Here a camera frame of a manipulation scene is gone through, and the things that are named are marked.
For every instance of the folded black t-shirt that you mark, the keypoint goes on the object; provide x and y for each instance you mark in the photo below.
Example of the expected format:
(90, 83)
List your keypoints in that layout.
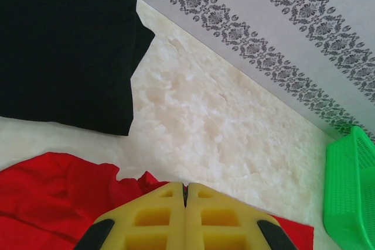
(64, 54)

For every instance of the green plastic basket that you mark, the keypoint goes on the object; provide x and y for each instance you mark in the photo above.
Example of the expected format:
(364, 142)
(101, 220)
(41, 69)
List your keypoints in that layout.
(348, 191)

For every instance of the red bear print t-shirt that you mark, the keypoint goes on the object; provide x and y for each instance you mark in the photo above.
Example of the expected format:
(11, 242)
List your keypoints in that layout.
(52, 200)

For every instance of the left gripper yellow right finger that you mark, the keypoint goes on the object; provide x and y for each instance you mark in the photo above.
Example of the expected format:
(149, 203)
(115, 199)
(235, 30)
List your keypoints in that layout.
(222, 220)

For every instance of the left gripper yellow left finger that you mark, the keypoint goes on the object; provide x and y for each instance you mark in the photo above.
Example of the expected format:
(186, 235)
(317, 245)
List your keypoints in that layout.
(152, 220)

